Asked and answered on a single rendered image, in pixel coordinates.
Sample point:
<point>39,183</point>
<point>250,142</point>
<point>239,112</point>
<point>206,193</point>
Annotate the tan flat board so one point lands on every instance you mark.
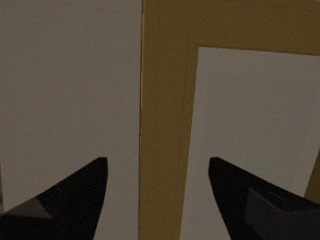
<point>69,94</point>

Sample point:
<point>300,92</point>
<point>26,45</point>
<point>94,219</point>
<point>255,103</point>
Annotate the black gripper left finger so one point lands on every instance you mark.
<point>70,210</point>

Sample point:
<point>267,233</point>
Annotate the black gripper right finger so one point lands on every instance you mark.
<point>253,209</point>

